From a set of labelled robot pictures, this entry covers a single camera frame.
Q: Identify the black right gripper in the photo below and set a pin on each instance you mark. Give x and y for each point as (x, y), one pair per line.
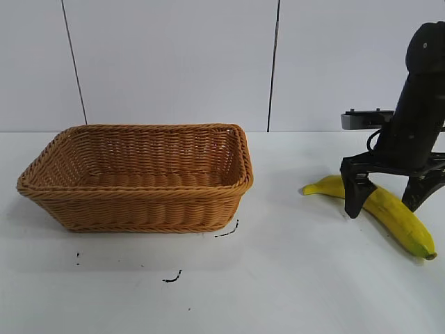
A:
(410, 132)

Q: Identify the yellow banana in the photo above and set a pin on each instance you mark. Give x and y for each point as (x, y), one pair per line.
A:
(400, 215)

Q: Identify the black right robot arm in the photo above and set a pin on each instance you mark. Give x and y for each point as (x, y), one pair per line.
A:
(426, 48)

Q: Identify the brown woven wicker basket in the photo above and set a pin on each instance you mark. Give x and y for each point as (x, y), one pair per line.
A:
(139, 208)

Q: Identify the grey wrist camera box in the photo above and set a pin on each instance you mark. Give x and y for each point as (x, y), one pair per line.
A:
(361, 121)

